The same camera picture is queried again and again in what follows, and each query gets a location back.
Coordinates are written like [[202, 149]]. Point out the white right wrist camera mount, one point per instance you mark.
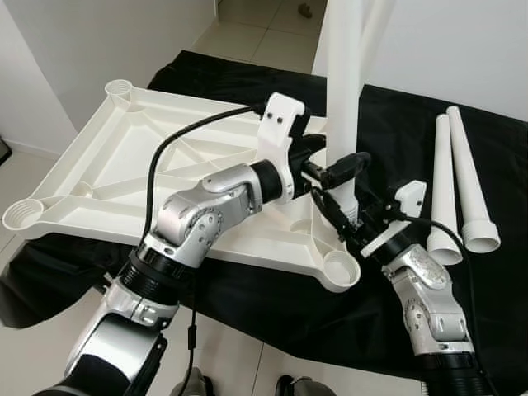
[[411, 198]]

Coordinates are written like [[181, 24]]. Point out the grey robot foot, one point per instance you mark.
[[309, 388], [194, 385]]

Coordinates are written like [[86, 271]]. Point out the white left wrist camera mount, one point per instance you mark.
[[279, 124]]

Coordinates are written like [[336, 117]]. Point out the white tapered plastic table leg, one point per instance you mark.
[[378, 29], [444, 190], [472, 190], [345, 82]]

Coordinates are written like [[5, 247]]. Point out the grey right robot foot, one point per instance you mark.
[[309, 388]]

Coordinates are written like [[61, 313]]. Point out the small brown floor object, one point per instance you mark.
[[304, 10]]

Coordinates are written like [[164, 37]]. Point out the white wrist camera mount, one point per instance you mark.
[[411, 198], [279, 124]]

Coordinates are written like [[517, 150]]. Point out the black table cloth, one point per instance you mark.
[[272, 322]]

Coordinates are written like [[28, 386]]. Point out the grey left robot foot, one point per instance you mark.
[[194, 385]]

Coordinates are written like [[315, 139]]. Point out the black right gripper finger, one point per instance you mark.
[[332, 213]]

